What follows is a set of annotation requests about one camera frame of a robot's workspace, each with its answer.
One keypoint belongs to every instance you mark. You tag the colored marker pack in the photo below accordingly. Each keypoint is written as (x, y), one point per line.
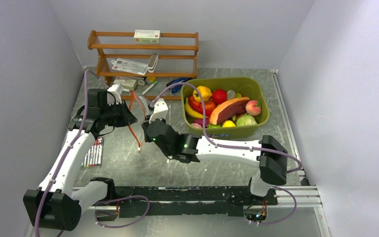
(95, 154)

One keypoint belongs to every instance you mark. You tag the green cabbage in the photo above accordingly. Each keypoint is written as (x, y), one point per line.
(245, 120)

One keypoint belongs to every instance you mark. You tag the papaya slice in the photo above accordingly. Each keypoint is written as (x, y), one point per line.
(228, 109)

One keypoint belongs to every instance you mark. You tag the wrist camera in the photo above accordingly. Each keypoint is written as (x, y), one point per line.
(114, 94)
(160, 110)

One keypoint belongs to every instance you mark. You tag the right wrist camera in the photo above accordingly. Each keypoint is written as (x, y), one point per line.
(160, 110)

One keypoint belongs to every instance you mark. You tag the white box lower shelf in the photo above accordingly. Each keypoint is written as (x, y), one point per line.
(127, 83)

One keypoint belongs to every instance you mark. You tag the pink peach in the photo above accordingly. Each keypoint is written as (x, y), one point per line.
(253, 108)

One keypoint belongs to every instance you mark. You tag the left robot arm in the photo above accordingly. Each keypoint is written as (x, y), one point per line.
(54, 204)

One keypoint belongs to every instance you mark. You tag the olive green plastic bin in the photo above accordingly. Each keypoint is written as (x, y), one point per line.
(248, 87)

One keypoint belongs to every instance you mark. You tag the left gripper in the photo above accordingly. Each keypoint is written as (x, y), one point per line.
(127, 117)

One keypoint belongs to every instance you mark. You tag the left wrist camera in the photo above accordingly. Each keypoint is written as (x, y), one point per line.
(114, 94)

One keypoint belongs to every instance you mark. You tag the white case on shelf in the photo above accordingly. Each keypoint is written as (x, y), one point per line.
(152, 63)

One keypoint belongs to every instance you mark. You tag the packaged item on shelf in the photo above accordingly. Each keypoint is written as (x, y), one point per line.
(128, 66)

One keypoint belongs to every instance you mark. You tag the red pomegranate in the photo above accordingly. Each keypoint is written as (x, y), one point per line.
(219, 96)

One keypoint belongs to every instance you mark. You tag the yellow bell pepper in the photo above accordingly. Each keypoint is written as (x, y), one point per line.
(202, 92)

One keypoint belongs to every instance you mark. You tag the purple sweet potato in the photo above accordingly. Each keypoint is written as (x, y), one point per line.
(200, 121)

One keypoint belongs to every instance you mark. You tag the white marker pen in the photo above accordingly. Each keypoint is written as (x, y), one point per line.
(149, 88)

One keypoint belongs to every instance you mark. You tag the wooden shelf rack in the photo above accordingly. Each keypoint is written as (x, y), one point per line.
(177, 54)

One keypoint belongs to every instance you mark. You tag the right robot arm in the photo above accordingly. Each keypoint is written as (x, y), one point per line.
(268, 156)

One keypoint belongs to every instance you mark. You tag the yellow banana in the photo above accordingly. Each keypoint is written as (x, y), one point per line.
(191, 112)

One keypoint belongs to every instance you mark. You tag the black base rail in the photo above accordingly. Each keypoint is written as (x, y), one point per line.
(204, 200)

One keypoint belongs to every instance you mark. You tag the white red box on shelf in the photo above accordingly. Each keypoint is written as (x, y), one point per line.
(147, 36)

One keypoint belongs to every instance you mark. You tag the yellow lemon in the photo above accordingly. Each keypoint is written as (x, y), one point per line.
(228, 123)

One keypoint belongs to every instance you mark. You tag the red chili pepper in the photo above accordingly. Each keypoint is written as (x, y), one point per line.
(197, 106)

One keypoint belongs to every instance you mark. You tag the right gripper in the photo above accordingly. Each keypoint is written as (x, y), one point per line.
(144, 125)

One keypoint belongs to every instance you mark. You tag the clear zip top bag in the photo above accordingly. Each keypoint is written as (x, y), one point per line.
(141, 101)

